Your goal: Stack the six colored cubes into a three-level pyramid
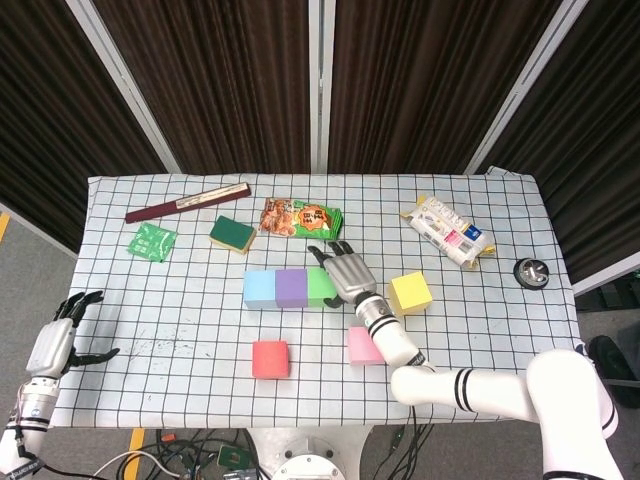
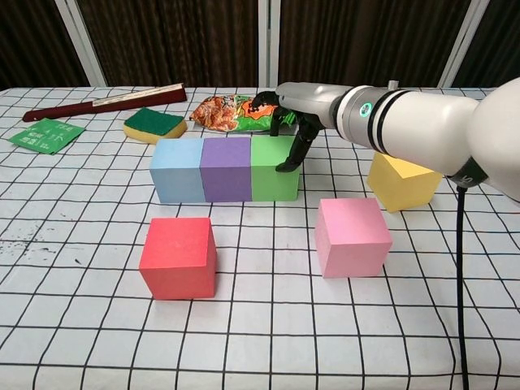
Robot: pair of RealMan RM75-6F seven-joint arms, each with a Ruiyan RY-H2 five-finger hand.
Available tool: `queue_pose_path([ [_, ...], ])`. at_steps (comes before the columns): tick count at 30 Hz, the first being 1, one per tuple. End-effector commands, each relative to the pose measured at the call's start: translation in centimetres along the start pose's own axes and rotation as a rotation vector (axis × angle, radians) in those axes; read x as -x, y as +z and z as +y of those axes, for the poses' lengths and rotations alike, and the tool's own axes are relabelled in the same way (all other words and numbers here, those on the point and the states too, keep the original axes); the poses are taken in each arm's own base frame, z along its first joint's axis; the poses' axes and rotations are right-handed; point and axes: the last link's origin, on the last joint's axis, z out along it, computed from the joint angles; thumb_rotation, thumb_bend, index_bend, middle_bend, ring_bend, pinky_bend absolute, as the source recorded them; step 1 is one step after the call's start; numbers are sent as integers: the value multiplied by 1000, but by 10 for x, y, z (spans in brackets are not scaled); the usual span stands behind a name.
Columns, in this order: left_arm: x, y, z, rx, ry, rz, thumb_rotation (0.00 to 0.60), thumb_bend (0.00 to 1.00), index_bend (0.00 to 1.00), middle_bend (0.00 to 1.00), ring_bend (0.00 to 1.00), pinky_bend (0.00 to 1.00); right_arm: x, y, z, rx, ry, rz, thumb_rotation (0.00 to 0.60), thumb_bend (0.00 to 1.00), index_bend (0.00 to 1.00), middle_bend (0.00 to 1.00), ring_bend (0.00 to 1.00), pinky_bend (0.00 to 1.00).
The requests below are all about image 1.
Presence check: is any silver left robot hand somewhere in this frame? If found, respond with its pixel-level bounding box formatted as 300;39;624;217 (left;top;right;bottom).
24;289;121;379

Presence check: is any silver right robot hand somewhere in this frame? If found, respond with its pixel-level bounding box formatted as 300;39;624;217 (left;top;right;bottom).
307;240;379;309

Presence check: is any green foam cube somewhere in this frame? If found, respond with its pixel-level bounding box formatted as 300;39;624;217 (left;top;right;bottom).
306;267;339;308

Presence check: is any purple foam cube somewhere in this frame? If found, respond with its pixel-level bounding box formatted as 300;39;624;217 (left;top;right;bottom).
274;268;310;308

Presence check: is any light blue foam cube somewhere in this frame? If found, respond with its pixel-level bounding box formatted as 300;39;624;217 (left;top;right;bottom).
243;269;279;310

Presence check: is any red foam cube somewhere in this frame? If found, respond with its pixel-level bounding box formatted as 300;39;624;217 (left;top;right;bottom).
251;340;291;380

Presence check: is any yellow foam cube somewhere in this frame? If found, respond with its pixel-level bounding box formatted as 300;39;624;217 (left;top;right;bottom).
389;271;434;316

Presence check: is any pink foam cube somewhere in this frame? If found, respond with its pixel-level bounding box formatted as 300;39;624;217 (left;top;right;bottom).
347;326;386;366

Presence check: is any orange green snack bag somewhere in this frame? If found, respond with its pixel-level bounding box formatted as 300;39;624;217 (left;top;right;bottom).
258;197;345;242

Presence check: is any white plastic noodle package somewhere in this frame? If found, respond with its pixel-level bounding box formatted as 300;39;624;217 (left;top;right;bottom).
399;194;497;272

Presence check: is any green and yellow sponge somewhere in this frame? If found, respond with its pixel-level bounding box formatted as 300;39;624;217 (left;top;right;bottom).
208;215;258;256

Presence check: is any green sachet packet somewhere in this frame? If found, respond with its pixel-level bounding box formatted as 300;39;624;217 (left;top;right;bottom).
127;222;179;264

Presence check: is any dark red folded fan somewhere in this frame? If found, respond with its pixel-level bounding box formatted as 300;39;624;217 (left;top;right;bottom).
124;182;252;225

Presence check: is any dark brown curtain panel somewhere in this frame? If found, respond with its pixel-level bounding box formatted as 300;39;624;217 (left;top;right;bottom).
92;0;321;175
327;0;564;175
0;0;169;254
479;0;640;284

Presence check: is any green circuit board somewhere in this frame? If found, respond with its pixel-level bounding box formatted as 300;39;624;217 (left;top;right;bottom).
217;443;251;469

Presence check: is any black bulky floor object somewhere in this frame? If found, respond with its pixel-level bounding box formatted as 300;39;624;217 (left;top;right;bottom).
588;335;640;409

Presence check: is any white partition base rail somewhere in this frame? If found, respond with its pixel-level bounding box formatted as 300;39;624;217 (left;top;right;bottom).
0;201;79;260
572;249;640;297

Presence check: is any white floor cable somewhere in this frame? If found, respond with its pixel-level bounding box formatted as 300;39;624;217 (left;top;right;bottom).
92;449;181;480

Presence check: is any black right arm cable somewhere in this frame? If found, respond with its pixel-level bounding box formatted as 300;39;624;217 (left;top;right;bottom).
404;404;421;454

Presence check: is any cable with green clip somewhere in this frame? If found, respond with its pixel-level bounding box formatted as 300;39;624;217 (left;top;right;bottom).
382;424;439;480

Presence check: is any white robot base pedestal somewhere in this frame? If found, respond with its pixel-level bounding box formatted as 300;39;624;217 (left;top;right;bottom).
247;427;374;480

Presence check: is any black floor cable bundle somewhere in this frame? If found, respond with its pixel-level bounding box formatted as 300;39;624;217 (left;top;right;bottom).
144;427;266;480

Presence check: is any white partition post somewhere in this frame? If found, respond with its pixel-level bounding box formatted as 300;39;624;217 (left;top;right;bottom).
464;0;591;174
307;0;336;175
64;0;181;174

